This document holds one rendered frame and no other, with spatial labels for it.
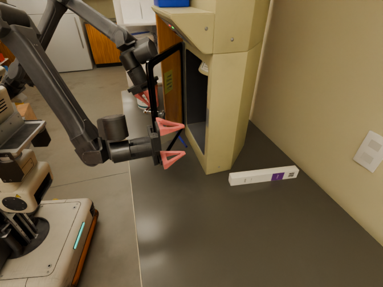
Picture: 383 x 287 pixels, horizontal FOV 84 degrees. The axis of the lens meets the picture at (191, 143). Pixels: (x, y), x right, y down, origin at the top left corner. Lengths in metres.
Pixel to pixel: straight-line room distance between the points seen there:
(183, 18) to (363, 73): 0.55
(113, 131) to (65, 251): 1.16
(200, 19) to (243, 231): 0.62
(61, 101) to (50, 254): 1.18
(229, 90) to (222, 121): 0.11
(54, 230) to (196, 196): 1.16
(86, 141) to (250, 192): 0.58
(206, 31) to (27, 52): 0.44
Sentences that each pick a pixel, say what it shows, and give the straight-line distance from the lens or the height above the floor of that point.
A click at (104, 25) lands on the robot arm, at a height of 1.45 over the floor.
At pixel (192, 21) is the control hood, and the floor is 1.49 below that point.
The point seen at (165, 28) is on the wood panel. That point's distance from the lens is 0.98.
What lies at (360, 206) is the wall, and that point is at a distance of 0.93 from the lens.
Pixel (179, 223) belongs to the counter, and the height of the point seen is 0.94.
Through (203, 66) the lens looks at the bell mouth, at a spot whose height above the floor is 1.34.
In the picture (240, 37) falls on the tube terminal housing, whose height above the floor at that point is 1.45.
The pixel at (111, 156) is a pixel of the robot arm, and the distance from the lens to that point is 0.59.
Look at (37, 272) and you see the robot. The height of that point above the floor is 0.28.
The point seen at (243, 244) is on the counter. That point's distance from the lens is 0.72.
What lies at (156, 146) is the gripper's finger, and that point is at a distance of 0.57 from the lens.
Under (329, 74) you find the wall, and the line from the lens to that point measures 0.91.
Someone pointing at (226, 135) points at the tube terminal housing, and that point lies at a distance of 0.79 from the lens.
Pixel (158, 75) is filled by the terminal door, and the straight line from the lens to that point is 0.74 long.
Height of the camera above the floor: 1.56
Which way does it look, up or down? 36 degrees down
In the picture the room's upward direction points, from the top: straight up
